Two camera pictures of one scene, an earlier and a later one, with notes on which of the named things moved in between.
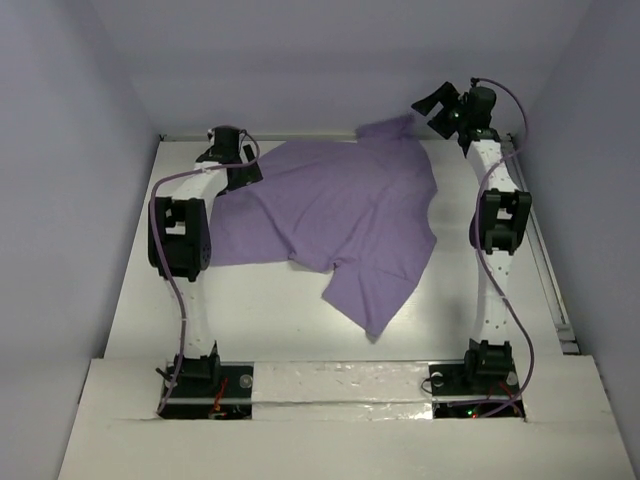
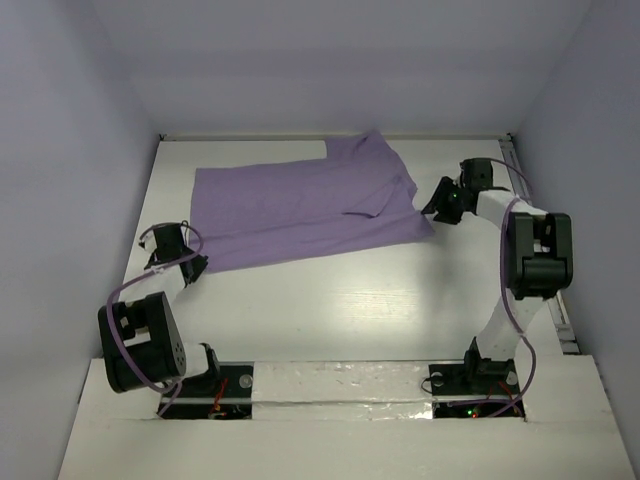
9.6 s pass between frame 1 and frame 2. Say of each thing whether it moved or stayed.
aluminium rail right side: stayed
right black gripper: moved
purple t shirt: moved
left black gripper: moved
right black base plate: stayed
